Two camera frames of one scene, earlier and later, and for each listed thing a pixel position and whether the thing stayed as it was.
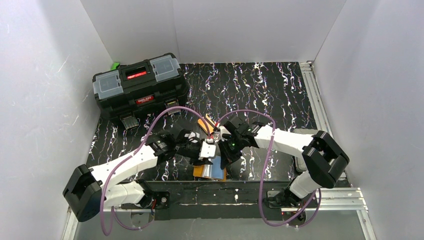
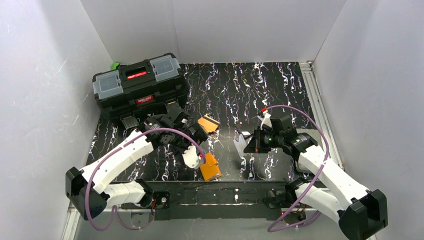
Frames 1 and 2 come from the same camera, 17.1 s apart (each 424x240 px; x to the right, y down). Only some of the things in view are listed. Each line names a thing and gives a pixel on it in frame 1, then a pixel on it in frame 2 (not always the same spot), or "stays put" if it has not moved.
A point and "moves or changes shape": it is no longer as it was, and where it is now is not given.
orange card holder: x=211 y=171 moves or changes shape
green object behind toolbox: x=114 y=66 stays put
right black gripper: x=226 y=148 -> x=257 y=140
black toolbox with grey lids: x=138 y=88 stays put
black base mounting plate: x=215 y=200 stays put
